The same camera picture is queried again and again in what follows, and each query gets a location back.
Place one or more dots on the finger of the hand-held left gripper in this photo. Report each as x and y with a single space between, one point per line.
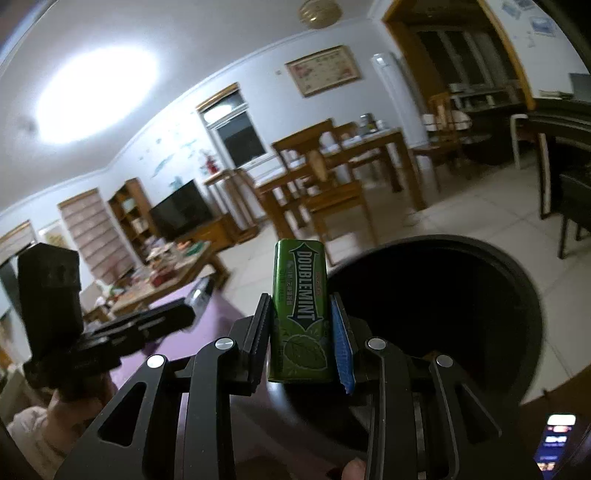
147 325

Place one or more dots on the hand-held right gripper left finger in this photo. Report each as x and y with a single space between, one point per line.
261 332

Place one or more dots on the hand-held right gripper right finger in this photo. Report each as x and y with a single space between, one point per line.
341 341

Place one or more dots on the green gum tin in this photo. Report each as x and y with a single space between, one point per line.
300 295

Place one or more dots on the black round trash bin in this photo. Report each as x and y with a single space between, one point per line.
438 286

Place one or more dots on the person's left forearm pink sleeve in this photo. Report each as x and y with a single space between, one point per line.
32 438

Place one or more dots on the person's left hand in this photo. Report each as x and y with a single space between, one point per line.
76 410

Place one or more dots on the person's right hand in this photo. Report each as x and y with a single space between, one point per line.
355 470

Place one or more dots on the silver foil packet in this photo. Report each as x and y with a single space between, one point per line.
202 293

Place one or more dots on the cluttered wooden coffee table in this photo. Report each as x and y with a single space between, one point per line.
184 272

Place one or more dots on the beige slatted window blind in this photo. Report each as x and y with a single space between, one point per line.
87 230

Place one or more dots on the wooden television cabinet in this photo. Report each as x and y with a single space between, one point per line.
217 230

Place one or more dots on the flat screen television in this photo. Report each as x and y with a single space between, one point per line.
182 212

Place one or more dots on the wooden bookshelf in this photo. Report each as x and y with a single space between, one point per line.
129 194

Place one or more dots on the wooden dining chair oval back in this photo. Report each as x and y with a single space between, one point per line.
337 194

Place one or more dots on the small wooden side table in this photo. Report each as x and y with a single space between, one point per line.
226 174

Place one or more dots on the red hanging decoration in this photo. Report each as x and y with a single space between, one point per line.
209 161

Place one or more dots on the window with roller blind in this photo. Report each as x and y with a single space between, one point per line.
240 138

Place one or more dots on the wooden dining table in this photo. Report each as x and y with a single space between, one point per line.
392 138

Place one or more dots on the round ceiling light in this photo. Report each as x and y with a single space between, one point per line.
97 92

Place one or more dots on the smartphone with lit screen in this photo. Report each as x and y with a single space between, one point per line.
554 438

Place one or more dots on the white chair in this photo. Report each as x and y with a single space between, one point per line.
457 122

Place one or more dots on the white standing air conditioner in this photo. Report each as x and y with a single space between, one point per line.
392 92

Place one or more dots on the wooden dining chair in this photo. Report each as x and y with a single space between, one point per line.
438 106

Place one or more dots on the dark desk with shelf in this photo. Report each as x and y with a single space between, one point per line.
485 120

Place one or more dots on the white plastic stool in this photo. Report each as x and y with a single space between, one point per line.
515 138

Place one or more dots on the dark piano bench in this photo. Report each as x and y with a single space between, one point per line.
577 194

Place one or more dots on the dark upright piano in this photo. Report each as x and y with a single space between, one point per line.
563 120

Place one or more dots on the gold pendant lamp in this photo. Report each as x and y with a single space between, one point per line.
318 11

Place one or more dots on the framed wall picture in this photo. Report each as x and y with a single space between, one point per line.
323 69

